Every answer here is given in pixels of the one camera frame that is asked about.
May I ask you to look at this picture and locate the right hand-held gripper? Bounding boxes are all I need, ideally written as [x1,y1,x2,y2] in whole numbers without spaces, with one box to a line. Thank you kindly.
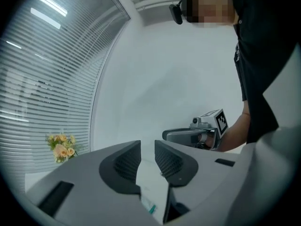
[162,108,230,151]

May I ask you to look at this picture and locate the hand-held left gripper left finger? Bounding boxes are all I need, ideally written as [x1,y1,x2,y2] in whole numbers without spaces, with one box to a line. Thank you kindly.
[25,139,165,226]

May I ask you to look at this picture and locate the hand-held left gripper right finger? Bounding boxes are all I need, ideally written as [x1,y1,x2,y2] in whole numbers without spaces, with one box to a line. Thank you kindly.
[154,139,245,226]

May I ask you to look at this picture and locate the person's right forearm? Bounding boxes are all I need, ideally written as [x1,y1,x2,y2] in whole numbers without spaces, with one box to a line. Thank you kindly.
[219,104,252,153]

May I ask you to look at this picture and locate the person's right hand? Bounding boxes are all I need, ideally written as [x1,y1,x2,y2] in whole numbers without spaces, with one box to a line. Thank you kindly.
[198,132,214,148]

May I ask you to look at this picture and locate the yellow flower bouquet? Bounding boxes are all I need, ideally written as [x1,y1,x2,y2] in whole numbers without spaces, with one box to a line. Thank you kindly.
[45,132,82,164]

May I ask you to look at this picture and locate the white window blinds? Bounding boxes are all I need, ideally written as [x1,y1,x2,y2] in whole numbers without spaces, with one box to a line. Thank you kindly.
[0,0,132,174]

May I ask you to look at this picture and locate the person's black shirt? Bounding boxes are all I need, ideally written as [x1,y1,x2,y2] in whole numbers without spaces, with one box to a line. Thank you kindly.
[230,0,301,145]

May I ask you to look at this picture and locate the person's head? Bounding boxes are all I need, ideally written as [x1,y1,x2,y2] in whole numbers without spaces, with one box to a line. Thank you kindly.
[185,0,237,29]

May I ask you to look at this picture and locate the black head-worn camera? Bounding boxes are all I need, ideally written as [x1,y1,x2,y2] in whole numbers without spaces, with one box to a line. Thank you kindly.
[168,0,189,25]

